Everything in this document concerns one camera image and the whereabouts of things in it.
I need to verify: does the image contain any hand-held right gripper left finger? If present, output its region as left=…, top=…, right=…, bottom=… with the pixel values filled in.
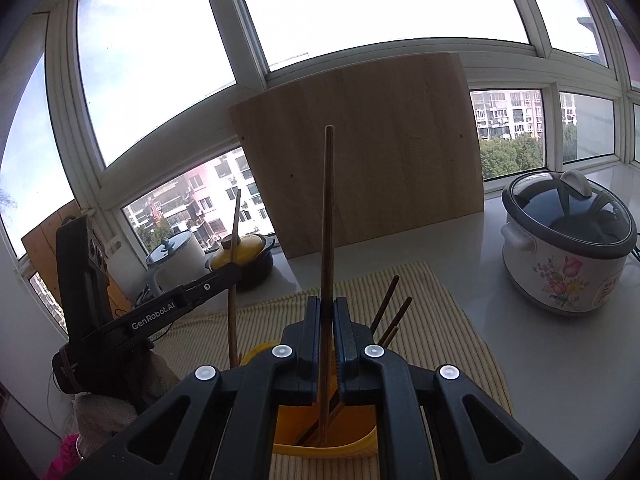
left=65, top=296, right=323, bottom=480

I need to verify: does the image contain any white cutting board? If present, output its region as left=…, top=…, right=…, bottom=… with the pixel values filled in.
left=102, top=237, right=151, bottom=306

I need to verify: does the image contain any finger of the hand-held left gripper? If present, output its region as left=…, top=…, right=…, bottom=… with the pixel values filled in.
left=179, top=261, right=243, bottom=309

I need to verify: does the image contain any dark brown chopstick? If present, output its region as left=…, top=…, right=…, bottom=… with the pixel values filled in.
left=305, top=296, right=414, bottom=443

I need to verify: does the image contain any person's left hand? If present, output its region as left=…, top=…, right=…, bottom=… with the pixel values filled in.
left=75, top=352, right=178, bottom=456

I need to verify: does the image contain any white teal electric pot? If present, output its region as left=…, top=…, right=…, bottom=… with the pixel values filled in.
left=146, top=230, right=208, bottom=296

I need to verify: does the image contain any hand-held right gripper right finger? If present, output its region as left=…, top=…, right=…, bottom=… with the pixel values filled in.
left=332, top=296, right=576, bottom=480

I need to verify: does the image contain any white framed window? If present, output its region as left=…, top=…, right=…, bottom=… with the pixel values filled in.
left=0, top=0, right=640, bottom=321

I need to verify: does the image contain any striped beige cloth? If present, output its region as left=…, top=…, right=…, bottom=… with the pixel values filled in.
left=150, top=260, right=513, bottom=480

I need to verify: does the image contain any black pot with yellow lid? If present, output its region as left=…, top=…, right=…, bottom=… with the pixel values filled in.
left=205, top=233, right=277, bottom=292

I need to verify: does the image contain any white floral slow cooker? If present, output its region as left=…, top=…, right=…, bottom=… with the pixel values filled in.
left=501, top=170, right=638, bottom=317

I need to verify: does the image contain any yellow plastic utensil container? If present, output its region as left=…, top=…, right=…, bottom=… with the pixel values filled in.
left=239, top=342, right=379, bottom=461

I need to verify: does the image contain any brown wooden cutting board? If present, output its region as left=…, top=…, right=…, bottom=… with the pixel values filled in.
left=21, top=200, right=108, bottom=311

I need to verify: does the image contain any light wooden board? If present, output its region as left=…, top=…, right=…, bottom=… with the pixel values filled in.
left=229, top=52, right=485, bottom=260

